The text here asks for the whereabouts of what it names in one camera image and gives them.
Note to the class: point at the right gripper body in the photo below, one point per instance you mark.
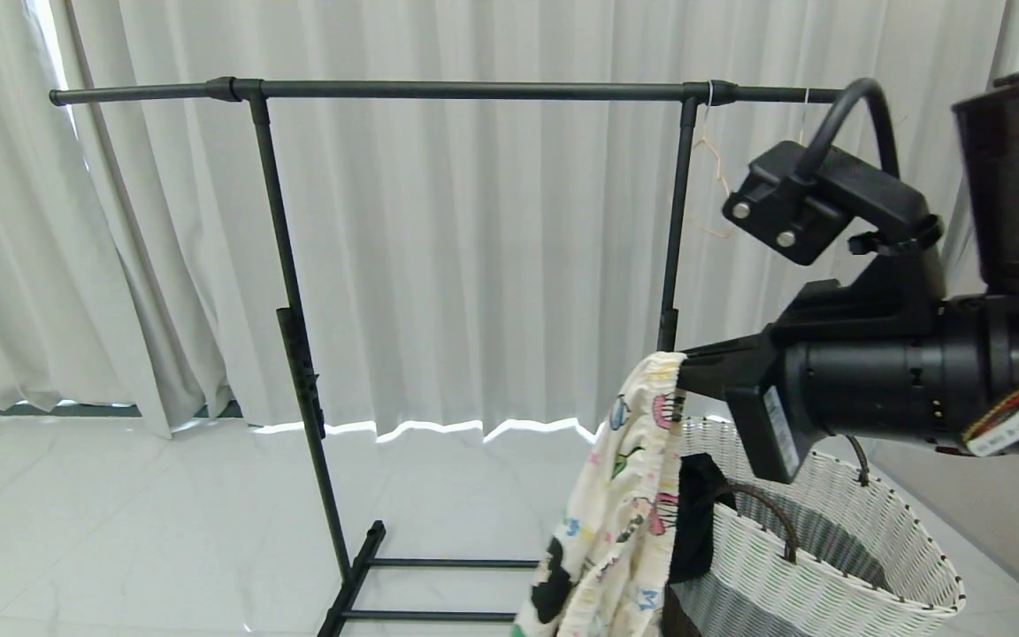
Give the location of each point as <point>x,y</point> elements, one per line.
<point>881,389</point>

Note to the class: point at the pink clothes hanger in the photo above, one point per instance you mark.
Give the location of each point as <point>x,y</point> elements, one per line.
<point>803,128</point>
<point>722,181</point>

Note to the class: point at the cream printed garment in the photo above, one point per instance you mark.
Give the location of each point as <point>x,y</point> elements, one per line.
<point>624,531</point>

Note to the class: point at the white laundry basket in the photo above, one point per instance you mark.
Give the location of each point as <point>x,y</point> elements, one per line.
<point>828,566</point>

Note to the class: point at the black clothes rack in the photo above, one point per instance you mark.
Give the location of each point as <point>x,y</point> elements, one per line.
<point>474,89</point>

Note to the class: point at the black garment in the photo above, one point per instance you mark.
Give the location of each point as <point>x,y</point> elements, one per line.
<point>695,513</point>

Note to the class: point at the white curtain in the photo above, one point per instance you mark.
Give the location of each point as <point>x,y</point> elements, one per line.
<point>474,265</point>

